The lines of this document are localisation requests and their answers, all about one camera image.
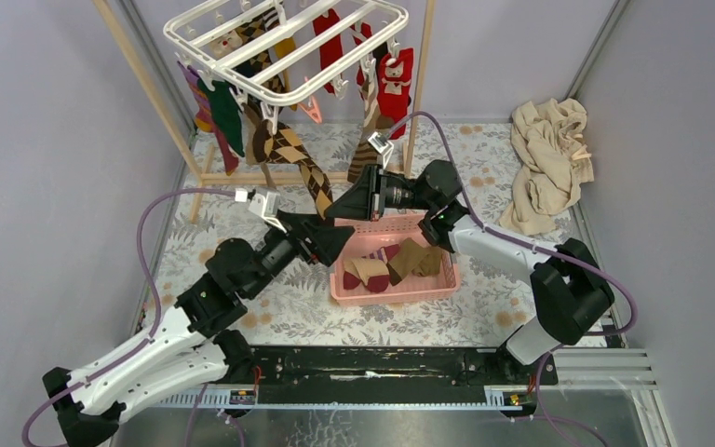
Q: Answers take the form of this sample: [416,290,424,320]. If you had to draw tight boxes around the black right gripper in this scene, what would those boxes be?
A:
[325,163,436,222]

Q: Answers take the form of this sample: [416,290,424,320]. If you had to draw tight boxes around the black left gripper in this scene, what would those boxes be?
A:
[244,210,355,301]

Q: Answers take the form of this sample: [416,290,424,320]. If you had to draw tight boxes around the beige purple striped sock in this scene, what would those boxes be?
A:
[342,244,400,293]

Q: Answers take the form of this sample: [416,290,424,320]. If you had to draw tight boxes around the plain brown sock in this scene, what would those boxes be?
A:
[387,238,443,286]

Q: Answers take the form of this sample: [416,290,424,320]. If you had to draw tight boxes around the brown argyle sock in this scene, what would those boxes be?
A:
[264,120,333,220]

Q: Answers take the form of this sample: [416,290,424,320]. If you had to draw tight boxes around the tan plain sock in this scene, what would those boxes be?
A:
[244,102,277,189]

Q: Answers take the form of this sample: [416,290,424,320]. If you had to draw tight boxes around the green sock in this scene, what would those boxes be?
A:
[205,80,245,156]

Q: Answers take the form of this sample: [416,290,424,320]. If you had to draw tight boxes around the purple orange striped sock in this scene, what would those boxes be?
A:
[176,61,239,176]

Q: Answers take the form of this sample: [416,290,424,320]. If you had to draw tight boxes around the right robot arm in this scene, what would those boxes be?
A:
[325,160,614,384]

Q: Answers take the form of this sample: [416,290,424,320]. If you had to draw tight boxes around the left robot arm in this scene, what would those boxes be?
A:
[43,211,355,446]

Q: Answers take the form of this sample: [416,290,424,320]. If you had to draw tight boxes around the wooden hanger stand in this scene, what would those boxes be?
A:
[93,0,438,224]

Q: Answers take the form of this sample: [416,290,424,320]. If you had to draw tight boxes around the white plastic sock hanger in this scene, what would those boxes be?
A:
[163,0,410,134]

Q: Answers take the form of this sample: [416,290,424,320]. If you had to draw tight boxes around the brown striped sock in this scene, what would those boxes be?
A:
[346,79,394,183]

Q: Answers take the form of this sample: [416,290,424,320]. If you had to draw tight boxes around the pink plastic basket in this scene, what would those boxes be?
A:
[331,214,461,306]

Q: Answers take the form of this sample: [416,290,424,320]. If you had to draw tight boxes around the orange plastic clip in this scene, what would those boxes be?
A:
[297,89,323,125]

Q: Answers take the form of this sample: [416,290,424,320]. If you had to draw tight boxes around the red bear sock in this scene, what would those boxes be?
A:
[377,47,414,130]

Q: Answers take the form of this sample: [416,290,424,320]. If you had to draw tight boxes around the red hanging sock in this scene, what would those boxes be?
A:
[312,8,344,71]

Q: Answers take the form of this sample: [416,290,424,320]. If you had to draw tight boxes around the floral table mat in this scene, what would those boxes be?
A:
[141,119,535,346]

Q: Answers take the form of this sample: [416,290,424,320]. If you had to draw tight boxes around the beige crumpled cloth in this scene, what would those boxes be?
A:
[499,99,594,236]

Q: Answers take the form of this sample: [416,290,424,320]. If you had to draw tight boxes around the dark argyle sock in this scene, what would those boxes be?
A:
[255,7,294,93]

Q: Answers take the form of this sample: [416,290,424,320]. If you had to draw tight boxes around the navy bear sock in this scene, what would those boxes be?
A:
[209,15,265,77]

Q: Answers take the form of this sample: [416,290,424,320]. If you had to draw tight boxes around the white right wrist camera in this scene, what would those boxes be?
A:
[368,131,395,169]

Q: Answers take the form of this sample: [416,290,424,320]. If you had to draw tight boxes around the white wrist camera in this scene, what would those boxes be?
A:
[368,131,395,169]
[235,187,287,233]

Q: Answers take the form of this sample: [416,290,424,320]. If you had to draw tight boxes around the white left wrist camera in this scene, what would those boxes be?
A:
[235,187,287,233]

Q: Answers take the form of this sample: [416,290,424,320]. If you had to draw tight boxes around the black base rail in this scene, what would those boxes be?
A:
[227,345,560,405]

